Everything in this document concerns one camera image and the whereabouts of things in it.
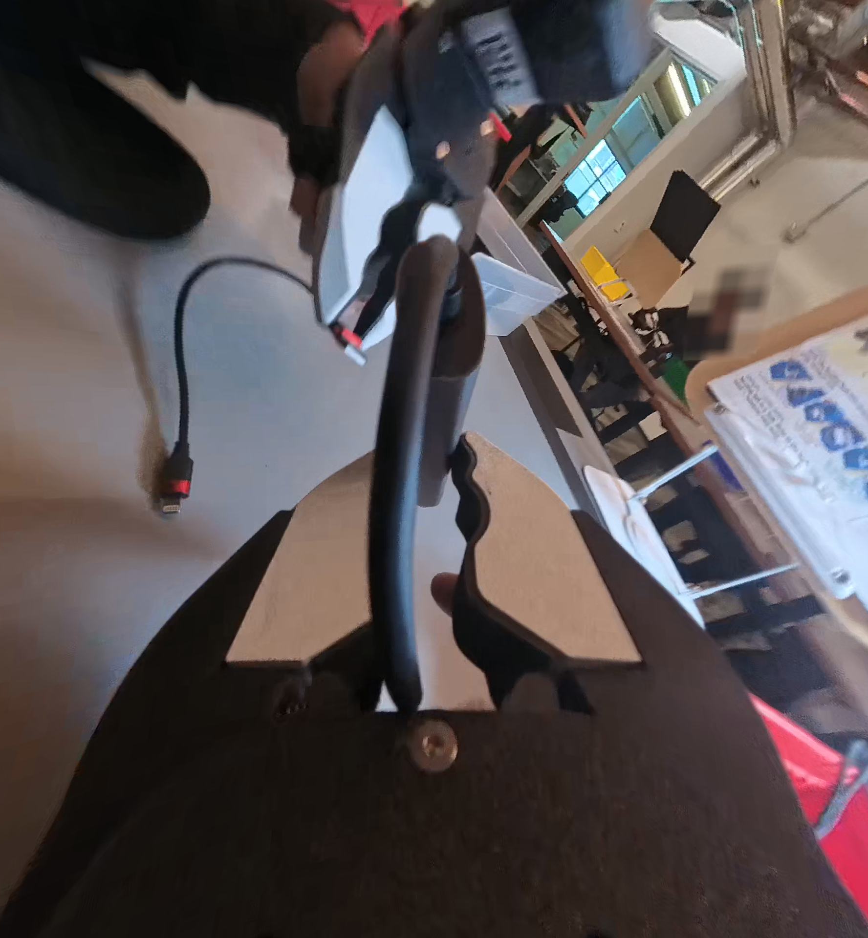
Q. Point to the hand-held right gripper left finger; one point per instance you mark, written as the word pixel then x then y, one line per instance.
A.
pixel 317 579

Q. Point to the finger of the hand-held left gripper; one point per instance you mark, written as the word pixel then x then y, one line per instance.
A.
pixel 361 220
pixel 474 322

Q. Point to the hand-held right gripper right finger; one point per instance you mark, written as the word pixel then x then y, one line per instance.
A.
pixel 544 579

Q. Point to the clear plastic bin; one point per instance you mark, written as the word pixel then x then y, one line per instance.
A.
pixel 511 293

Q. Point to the red plastic bin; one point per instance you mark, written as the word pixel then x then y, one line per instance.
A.
pixel 808 769

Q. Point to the person's right hand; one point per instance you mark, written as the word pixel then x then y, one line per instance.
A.
pixel 443 593

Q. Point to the person's left hand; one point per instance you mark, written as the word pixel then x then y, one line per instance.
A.
pixel 324 80

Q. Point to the instruction sheet on stand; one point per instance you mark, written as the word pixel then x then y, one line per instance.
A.
pixel 617 498

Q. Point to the yellow plastic bin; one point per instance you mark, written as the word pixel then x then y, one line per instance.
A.
pixel 602 271

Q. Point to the green plastic bin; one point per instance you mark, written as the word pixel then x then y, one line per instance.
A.
pixel 673 381

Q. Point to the printed instruction sheet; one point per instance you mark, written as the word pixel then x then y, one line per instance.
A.
pixel 830 469

